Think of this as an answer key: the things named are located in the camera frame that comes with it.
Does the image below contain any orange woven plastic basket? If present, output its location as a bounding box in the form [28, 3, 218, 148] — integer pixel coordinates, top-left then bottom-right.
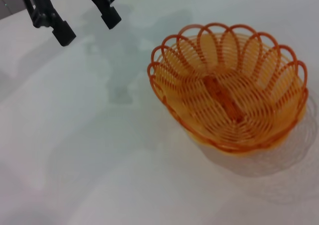
[147, 22, 309, 158]

